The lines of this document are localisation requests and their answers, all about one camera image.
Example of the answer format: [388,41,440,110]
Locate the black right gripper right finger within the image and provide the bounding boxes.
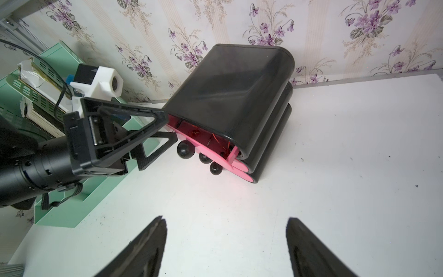
[286,218,356,277]

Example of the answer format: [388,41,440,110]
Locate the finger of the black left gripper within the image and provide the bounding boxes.
[131,131,178,171]
[96,100,168,166]

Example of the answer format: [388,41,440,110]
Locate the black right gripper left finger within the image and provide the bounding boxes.
[96,216,167,277]

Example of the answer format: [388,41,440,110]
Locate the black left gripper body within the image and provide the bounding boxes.
[62,98,131,177]

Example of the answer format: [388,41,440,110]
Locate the red earphones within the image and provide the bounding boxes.
[188,126,231,158]

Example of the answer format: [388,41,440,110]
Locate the pink top drawer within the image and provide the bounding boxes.
[167,115,247,172]

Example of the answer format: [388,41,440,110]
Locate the pink drawer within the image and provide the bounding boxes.
[210,162,259,184]
[167,115,247,172]
[198,152,250,174]

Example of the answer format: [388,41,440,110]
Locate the pink bottom drawer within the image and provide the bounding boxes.
[210,162,259,184]

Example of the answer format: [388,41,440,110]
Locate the black drawer cabinet shell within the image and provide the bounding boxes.
[164,44,295,179]

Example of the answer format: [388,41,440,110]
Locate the white paper stack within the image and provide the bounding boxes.
[18,59,62,95]

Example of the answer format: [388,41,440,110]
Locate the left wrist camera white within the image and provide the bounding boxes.
[69,63,123,106]

